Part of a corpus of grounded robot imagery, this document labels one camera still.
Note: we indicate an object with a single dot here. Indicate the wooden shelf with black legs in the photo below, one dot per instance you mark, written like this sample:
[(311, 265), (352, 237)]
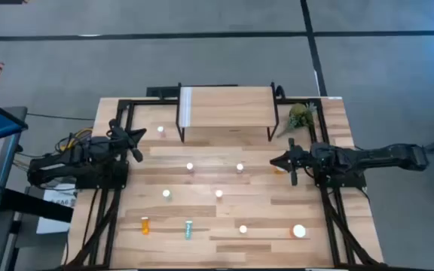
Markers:
[(232, 107)]

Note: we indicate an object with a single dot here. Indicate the black desk beam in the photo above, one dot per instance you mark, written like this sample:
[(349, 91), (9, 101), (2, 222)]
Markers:
[(36, 205)]

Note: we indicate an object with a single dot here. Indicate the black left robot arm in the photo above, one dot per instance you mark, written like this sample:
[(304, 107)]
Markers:
[(51, 167)]

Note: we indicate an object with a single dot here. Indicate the black aluminium table frame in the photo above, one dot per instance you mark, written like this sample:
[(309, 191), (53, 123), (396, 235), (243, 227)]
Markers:
[(149, 102)]

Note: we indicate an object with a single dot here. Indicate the black clamp mount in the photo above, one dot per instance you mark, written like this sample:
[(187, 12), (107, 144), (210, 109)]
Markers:
[(279, 91)]

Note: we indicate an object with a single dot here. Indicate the narrow orange pill bottle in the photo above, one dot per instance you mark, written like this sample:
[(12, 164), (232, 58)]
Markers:
[(145, 226), (243, 229), (219, 194)]

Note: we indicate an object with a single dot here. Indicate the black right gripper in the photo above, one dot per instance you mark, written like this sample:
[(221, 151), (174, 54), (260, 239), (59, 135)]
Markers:
[(301, 158)]

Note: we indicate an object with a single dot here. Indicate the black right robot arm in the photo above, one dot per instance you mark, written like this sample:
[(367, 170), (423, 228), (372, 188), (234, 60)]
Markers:
[(390, 156)]

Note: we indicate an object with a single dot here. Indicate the green artificial succulent plant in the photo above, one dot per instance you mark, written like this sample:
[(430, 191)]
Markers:
[(300, 114)]

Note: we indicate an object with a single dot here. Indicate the white paper sheet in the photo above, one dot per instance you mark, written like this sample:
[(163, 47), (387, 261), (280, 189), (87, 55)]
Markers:
[(53, 222)]

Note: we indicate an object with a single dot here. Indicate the pink pill bottle white cap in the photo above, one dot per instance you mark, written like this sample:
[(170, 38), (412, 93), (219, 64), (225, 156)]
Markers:
[(190, 166), (239, 167)]

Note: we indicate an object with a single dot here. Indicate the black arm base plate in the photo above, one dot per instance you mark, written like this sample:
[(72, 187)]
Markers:
[(343, 182), (100, 183)]

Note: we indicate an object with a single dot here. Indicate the green pill bottle white cap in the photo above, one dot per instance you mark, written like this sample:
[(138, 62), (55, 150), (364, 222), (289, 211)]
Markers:
[(166, 194), (188, 230)]

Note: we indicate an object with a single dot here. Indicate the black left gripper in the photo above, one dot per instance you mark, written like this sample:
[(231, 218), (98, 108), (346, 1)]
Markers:
[(119, 137)]

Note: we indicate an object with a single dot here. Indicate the grey monitor stand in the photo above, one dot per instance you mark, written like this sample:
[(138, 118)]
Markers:
[(6, 162)]

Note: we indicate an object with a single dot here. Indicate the black rectangular block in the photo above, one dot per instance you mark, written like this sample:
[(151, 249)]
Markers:
[(160, 92)]

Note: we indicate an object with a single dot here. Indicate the wide orange pill bottle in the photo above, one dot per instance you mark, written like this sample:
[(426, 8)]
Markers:
[(279, 170), (298, 231)]

